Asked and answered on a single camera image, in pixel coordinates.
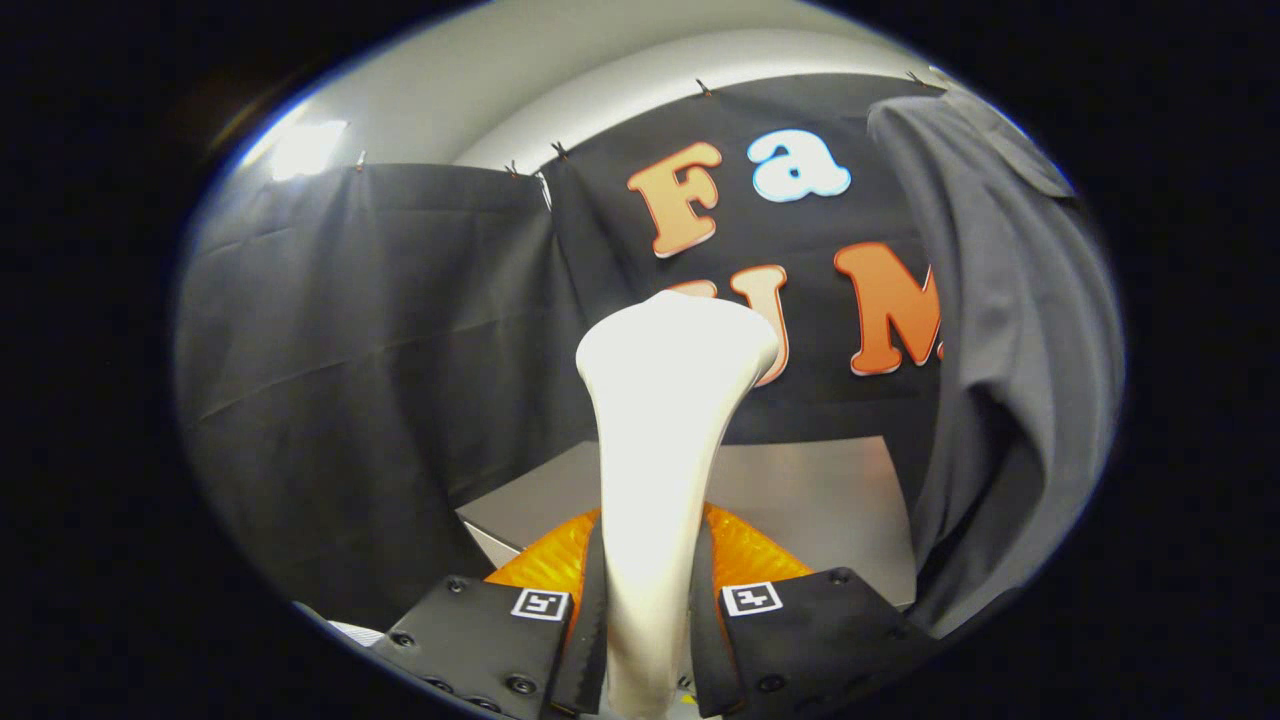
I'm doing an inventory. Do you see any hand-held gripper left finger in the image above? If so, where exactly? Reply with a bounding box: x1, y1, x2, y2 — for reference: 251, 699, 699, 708
370, 508, 609, 720

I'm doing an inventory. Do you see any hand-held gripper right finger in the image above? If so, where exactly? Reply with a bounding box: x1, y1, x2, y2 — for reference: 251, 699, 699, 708
688, 503, 936, 719

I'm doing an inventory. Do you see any white garment steamer head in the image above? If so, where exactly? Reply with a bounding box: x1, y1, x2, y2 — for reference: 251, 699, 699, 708
575, 290, 781, 720

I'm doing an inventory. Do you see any grey sleeveless button shirt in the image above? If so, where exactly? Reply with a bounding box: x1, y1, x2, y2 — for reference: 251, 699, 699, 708
868, 85, 1126, 641

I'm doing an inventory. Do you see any grey drawer cabinet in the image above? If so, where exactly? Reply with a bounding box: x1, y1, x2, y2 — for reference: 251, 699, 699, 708
455, 436, 919, 611

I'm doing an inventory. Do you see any black backdrop cloth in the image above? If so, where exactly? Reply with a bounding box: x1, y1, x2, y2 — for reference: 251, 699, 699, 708
175, 72, 1001, 631

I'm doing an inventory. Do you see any ceiling light strip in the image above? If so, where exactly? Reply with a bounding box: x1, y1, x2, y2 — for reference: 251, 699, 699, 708
270, 120, 349, 181

